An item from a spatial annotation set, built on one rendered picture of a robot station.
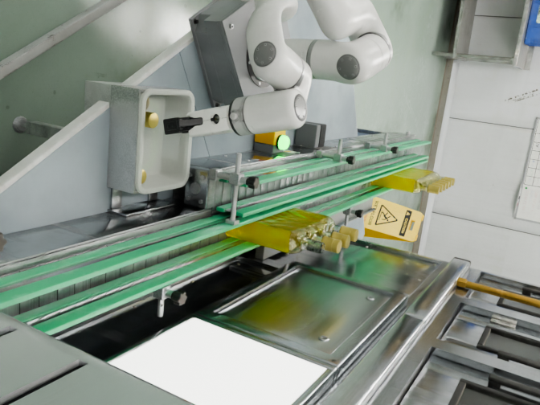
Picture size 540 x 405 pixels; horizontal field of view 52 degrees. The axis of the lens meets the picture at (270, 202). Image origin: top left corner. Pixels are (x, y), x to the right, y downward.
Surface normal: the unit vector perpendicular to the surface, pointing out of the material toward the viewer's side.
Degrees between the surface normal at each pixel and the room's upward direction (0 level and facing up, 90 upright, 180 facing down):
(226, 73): 90
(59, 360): 90
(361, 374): 90
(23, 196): 0
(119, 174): 90
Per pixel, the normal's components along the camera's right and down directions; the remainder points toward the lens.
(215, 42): -0.48, 0.63
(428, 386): 0.11, -0.97
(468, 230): -0.50, 0.15
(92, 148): 0.86, 0.21
